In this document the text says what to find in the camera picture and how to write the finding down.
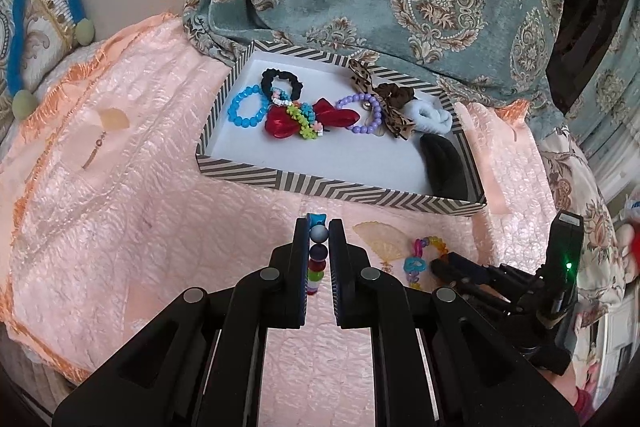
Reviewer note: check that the pale blue fluffy scrunchie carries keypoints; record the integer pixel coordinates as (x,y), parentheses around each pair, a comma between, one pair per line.
(430,117)

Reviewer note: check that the striped shallow box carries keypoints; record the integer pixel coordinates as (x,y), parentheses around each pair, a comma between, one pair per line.
(310,157)

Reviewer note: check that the person's right hand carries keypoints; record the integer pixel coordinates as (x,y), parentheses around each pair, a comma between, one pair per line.
(570,399)

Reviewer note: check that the red bow hair clip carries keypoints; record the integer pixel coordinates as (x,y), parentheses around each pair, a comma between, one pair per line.
(280,124)

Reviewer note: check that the brown scrunchie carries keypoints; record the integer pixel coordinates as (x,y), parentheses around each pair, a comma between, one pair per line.
(395,93)

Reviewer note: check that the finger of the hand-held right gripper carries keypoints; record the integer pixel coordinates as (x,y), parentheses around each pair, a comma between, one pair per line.
(465,287)
(472,269)

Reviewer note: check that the black scrunchie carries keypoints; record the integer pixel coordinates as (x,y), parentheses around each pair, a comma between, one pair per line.
(267,79)

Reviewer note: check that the embroidered flat pillow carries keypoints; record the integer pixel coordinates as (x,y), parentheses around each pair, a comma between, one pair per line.
(45,22)

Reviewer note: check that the small plush toy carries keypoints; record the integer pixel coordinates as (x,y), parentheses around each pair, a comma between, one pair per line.
(631,237)

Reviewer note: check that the floral bedsheet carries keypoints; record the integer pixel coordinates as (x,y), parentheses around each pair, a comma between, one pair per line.
(585,187)

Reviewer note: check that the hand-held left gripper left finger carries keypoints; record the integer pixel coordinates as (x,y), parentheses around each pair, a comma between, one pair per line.
(301,267)

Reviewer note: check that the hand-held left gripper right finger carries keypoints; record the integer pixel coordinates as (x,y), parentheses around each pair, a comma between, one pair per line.
(336,272)

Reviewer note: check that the peach fan pendant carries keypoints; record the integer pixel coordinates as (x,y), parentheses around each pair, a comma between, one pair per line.
(375,234)

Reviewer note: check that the peach quilted blanket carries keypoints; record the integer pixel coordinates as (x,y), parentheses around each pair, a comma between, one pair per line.
(125,232)

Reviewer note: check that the black velvet hair accessory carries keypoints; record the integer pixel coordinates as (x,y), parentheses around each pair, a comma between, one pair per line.
(445,167)

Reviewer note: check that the peach fan hairpin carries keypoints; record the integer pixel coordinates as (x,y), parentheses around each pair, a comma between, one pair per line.
(114,119)

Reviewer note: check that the leopard print bow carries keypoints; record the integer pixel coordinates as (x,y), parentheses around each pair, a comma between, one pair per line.
(395,117)

